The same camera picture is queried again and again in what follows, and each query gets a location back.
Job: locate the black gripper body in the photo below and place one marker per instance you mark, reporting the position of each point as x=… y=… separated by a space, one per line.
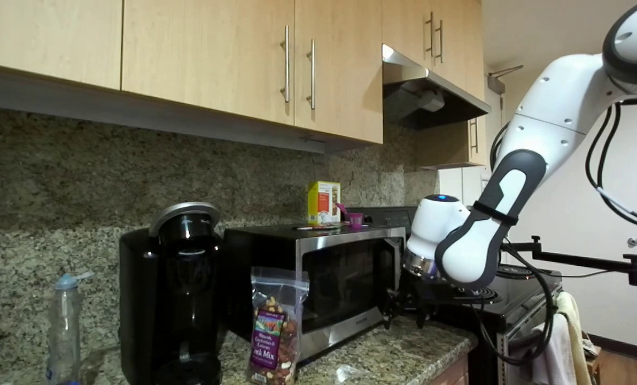
x=422 y=297

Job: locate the black steel microwave oven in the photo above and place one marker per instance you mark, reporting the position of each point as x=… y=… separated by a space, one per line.
x=348 y=275

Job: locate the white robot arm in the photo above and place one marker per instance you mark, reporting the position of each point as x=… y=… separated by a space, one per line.
x=462 y=244

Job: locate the pink reusable coffee pod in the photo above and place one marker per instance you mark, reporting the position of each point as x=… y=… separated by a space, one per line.
x=353 y=219

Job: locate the black kitchen stove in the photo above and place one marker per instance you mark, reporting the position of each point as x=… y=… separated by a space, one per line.
x=504 y=319

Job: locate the snack bar box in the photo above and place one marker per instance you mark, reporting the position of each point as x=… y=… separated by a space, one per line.
x=322 y=201

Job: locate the bag of trail mix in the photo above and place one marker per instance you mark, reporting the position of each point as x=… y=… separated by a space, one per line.
x=275 y=326

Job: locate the white hanging towel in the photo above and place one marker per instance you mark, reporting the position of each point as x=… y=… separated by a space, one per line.
x=562 y=361

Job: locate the steel range hood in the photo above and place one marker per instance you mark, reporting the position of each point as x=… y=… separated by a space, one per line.
x=414 y=97

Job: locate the black coffee maker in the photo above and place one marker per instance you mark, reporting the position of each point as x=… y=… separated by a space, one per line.
x=168 y=297

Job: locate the upper wooden cabinets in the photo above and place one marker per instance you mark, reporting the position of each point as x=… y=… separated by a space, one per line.
x=288 y=72

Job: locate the clear plastic water bottle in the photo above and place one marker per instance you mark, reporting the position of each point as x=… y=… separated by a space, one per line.
x=65 y=332

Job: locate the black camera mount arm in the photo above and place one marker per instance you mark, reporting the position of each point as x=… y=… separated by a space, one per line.
x=625 y=265

